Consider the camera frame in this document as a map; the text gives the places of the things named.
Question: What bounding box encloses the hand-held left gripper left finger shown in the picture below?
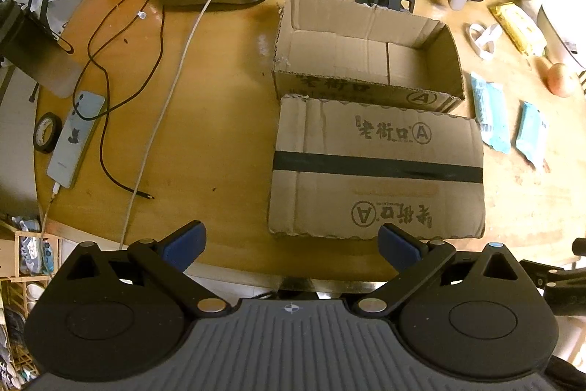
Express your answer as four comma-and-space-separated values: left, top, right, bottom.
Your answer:
59, 221, 232, 321

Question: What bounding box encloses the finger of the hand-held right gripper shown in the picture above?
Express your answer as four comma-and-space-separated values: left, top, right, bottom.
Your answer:
519, 259, 573, 290

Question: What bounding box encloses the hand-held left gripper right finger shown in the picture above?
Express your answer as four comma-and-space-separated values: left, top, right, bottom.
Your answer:
353, 222, 532, 321

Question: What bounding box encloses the blue wet wipes packet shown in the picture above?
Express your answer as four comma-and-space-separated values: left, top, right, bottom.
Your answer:
515, 102, 549, 169
469, 73, 512, 155

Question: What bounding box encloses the cardboard box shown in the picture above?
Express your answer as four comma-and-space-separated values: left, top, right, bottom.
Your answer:
272, 0, 467, 114

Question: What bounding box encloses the wooden desktop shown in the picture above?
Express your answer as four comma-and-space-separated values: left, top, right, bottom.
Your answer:
34, 0, 586, 287

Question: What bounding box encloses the cardboard box lid with tape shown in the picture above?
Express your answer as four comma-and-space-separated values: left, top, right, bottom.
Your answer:
268, 94, 487, 241

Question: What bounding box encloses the light blue smartphone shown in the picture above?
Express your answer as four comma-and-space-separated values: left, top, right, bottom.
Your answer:
47, 91, 106, 189

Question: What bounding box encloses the black tape roll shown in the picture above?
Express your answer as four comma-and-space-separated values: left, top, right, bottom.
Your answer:
34, 112, 63, 155

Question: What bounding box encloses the wooden rack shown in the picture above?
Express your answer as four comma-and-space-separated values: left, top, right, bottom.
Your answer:
0, 217, 65, 391

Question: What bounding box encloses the orange round fruit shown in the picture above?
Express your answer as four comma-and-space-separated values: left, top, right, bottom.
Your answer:
547, 62, 580, 98

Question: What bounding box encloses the white rimmed pot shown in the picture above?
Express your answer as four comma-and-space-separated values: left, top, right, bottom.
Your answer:
537, 4, 586, 69

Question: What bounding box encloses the yellow wet wipes pack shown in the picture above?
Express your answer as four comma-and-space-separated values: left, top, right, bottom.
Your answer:
489, 3, 548, 55

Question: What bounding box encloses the black cable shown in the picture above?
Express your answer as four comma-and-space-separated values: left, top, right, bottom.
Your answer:
73, 0, 166, 202

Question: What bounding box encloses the long white cable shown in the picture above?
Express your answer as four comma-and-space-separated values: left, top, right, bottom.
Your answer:
120, 0, 278, 249

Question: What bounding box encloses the short white charging cable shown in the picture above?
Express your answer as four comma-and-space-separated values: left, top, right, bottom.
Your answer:
40, 182, 62, 246

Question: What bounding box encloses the white elastic strap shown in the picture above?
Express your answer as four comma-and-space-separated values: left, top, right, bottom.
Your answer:
464, 22, 502, 62

